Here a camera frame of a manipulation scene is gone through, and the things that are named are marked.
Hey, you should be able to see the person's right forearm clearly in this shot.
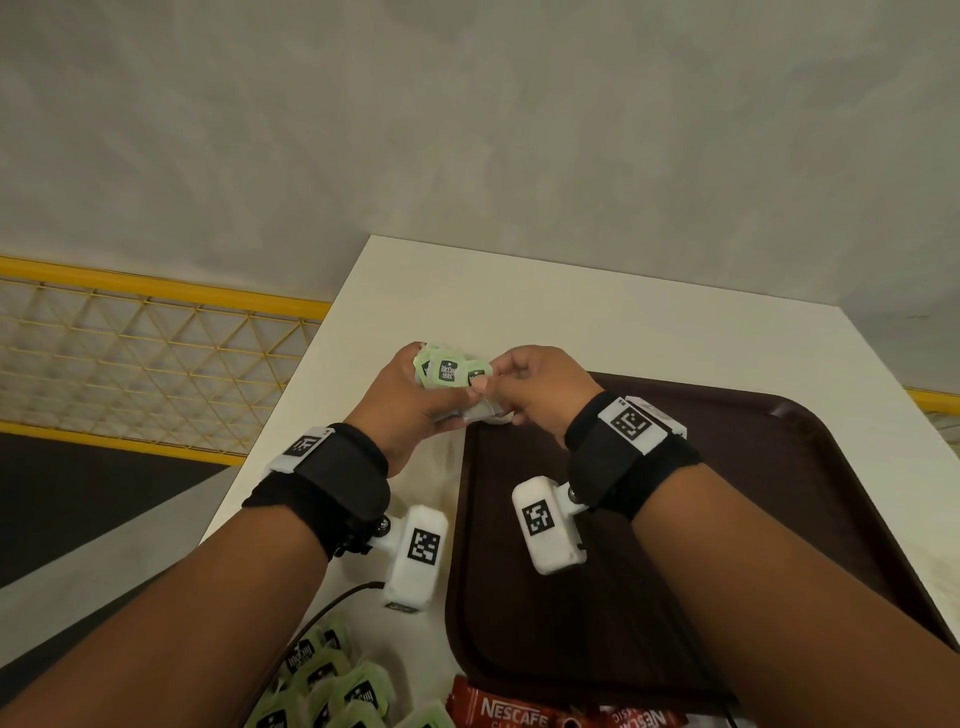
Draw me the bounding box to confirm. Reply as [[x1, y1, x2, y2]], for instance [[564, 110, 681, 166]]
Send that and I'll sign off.
[[632, 462, 960, 728]]

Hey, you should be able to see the person's right hand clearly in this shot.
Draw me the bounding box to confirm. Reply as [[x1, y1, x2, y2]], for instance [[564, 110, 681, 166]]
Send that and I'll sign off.
[[474, 344, 605, 450]]

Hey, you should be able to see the handful of tea bags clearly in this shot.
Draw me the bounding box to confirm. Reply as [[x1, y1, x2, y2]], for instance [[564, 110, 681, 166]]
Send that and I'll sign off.
[[412, 343, 515, 427]]

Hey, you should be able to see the black wristband with markers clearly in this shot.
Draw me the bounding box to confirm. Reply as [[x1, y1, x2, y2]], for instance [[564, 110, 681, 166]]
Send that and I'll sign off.
[[563, 389, 704, 523], [241, 423, 393, 562]]

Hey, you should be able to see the pile of red Nescafe sachets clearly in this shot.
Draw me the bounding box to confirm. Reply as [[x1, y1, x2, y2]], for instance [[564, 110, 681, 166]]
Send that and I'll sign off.
[[446, 673, 688, 728]]

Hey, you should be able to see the pile of green tea bags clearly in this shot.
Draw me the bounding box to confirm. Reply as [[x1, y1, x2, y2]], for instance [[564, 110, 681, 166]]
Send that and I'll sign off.
[[243, 611, 457, 728]]

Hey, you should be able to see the person's left forearm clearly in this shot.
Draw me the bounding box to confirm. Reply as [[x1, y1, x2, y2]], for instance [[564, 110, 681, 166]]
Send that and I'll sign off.
[[0, 503, 331, 728]]

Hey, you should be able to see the black right wristband with markers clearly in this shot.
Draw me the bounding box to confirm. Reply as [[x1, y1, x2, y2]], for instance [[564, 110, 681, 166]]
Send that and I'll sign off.
[[563, 389, 704, 523]]

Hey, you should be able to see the person's left hand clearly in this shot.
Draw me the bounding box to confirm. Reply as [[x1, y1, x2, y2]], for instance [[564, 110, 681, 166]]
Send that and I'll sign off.
[[343, 342, 489, 479]]

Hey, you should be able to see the black left wristband with markers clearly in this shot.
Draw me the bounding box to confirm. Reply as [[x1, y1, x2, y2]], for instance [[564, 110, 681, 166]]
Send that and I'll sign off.
[[241, 423, 393, 562]]

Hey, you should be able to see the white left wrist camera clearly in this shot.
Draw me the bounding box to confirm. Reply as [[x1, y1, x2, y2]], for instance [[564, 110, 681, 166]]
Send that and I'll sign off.
[[373, 504, 450, 615]]

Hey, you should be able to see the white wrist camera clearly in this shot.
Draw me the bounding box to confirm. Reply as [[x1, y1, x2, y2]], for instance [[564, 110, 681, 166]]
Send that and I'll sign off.
[[373, 504, 450, 615], [512, 476, 590, 577]]

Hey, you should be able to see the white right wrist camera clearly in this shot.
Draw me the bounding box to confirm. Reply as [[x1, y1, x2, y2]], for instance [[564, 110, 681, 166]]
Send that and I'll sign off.
[[512, 476, 590, 577]]

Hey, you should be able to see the brown tray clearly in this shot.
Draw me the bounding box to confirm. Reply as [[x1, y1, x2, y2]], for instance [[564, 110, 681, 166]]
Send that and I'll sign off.
[[444, 371, 960, 710]]

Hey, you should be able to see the yellow mesh railing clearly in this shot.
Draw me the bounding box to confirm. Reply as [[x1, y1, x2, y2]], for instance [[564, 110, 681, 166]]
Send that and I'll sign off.
[[903, 386, 960, 459], [0, 256, 333, 468]]

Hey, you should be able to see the black left camera cable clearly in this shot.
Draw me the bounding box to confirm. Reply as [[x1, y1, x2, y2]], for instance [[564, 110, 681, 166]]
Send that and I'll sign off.
[[258, 581, 388, 699]]

